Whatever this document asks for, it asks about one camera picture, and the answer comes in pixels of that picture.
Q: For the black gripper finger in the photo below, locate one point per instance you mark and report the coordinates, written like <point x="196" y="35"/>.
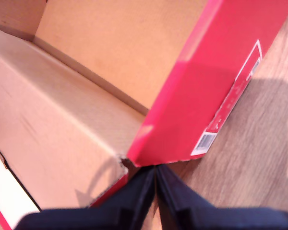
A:
<point x="180" y="203"/>
<point x="129" y="198"/>

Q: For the red cardboard shoebox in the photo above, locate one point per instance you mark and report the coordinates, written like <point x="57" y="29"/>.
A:
<point x="86" y="107"/>

